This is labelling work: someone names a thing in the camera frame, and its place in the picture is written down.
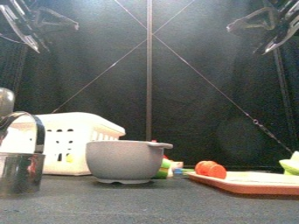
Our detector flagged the grey round metal object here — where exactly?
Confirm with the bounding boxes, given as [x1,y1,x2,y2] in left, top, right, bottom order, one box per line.
[0,87,15,118]

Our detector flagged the white plastic basket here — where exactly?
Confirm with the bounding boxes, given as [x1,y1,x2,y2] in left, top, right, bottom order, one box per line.
[1,111,126,177]

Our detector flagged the light green toy vegetable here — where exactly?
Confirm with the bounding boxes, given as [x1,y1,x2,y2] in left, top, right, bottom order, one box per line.
[277,150,299,177]

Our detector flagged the wooden cutting board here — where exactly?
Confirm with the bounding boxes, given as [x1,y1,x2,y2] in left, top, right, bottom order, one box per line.
[184,170,299,196]

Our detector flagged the white and pink toy block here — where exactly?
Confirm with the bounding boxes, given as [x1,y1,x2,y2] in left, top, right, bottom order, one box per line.
[169,160,184,178]

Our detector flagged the blue and green toy piece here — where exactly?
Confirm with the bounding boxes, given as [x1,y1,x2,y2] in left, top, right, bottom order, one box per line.
[172,167,196,177]

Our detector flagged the green and white toy cylinder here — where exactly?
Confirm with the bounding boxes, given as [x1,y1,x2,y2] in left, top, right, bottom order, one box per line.
[152,157,173,180]

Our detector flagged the black frame post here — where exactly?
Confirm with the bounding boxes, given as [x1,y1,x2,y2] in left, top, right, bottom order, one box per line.
[272,47,297,147]

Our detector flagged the diagonal brace wire with turnbuckle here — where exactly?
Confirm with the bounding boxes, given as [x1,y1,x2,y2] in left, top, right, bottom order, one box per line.
[113,0,294,154]

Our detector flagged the vertical metal frame pole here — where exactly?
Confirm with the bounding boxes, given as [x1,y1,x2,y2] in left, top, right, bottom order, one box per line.
[143,0,154,142]

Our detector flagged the steel pot with arched handle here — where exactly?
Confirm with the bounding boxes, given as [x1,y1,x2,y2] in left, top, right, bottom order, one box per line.
[0,110,46,196]

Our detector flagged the grey bowl with handles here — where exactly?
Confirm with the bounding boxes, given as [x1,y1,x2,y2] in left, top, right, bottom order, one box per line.
[83,139,173,186]

